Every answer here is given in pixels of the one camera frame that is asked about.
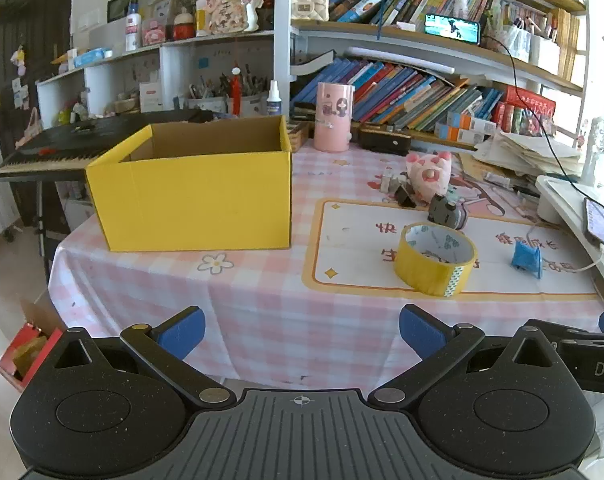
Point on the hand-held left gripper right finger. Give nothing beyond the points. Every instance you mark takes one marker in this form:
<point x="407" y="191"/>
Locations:
<point x="422" y="330"/>

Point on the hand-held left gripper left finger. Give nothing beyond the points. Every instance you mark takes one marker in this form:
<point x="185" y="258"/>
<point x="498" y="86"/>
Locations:
<point x="181" y="332"/>

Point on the grey toy truck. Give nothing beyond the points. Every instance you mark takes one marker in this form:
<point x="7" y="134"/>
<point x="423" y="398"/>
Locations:
<point x="447" y="210"/>

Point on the yellow cardboard box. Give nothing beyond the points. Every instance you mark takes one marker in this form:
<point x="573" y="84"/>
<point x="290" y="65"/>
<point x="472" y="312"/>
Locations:
<point x="191" y="205"/>

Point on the white power adapter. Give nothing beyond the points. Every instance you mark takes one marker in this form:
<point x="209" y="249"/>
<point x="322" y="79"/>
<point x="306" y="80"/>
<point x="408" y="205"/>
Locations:
<point x="386" y="181"/>

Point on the pink checkered cloth desktop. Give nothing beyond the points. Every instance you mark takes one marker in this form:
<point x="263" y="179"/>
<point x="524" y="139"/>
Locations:
<point x="262" y="300"/>

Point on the yellow tape roll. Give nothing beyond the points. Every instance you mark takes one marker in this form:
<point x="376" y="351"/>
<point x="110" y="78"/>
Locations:
<point x="422" y="272"/>

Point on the black smartphone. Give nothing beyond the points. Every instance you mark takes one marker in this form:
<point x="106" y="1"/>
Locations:
<point x="601" y="225"/>
<point x="452" y="28"/>

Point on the small blue packet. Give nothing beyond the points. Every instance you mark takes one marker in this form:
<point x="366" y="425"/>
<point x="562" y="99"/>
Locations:
<point x="527" y="259"/>

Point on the white desk riser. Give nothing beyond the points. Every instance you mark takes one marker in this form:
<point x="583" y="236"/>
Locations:
<point x="562" y="195"/>

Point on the black binder clip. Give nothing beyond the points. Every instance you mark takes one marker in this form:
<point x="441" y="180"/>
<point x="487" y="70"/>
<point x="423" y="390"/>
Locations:
<point x="406" y="195"/>

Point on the pink white plush toy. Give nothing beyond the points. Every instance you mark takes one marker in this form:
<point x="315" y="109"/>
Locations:
<point x="429" y="175"/>

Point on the red cardboard box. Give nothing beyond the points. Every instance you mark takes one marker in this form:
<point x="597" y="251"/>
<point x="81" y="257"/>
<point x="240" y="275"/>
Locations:
<point x="26" y="345"/>

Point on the black keyboard stand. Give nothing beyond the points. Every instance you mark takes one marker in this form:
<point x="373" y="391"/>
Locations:
<point x="42" y="210"/>

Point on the stack of loose papers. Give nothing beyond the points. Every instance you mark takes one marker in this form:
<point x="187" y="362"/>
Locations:
<point x="527" y="152"/>

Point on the orange white carton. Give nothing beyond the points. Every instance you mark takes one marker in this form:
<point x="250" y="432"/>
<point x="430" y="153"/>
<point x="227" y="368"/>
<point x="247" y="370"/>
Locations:
<point x="464" y="127"/>

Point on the black electronic keyboard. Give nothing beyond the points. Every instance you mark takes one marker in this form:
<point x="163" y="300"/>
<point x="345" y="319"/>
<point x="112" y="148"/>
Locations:
<point x="56" y="160"/>

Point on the wooden chess box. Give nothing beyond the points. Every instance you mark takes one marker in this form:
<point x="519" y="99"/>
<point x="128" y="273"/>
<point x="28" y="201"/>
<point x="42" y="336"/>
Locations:
<point x="297" y="136"/>

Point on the red book box set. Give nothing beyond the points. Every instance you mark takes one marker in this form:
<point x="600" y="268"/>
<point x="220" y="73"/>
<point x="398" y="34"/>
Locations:
<point x="527" y="107"/>

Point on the pink cylindrical cup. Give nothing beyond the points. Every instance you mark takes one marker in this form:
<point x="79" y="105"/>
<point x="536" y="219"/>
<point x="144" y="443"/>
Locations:
<point x="333" y="117"/>

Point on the group of pen cups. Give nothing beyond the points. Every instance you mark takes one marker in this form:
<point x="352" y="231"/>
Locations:
<point x="221" y="100"/>

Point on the white box red label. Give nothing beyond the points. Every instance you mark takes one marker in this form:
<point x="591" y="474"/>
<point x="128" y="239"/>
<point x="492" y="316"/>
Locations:
<point x="150" y="96"/>

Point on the row of blue books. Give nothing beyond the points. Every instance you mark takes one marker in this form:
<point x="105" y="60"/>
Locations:
<point x="397" y="92"/>

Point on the white spray bottle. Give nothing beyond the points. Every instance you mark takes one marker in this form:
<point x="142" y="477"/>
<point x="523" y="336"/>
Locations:
<point x="273" y="102"/>

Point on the white cubby shelf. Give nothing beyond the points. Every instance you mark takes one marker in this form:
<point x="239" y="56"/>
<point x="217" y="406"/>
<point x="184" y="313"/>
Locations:
<point x="99" y="80"/>

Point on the grey flat book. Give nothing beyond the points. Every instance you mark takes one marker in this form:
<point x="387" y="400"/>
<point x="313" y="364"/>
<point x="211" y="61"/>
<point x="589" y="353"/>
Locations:
<point x="312" y="66"/>

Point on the blue wet wipes pack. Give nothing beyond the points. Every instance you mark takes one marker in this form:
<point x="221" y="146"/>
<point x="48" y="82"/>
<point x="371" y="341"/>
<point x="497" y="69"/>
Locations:
<point x="89" y="56"/>

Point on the red white doll jar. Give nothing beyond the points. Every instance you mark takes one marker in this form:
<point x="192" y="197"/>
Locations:
<point x="183" y="27"/>

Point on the white lotion bottle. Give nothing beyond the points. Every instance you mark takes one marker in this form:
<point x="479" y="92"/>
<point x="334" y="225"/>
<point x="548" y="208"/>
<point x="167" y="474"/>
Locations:
<point x="133" y="30"/>

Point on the yellow white bottle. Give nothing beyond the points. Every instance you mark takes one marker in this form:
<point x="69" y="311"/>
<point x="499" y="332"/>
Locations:
<point x="201" y="20"/>

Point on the pink ceramic rabbit ornament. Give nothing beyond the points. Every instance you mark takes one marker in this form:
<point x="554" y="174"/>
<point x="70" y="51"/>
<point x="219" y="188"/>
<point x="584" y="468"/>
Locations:
<point x="229" y="10"/>

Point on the dark wooden door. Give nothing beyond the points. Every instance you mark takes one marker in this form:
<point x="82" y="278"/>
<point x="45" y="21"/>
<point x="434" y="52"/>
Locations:
<point x="31" y="20"/>

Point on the white bookshelf post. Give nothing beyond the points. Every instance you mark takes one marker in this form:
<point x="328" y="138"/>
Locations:
<point x="282" y="20"/>

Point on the black picture frame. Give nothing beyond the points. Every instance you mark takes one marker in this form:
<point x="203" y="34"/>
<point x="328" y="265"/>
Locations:
<point x="120" y="7"/>

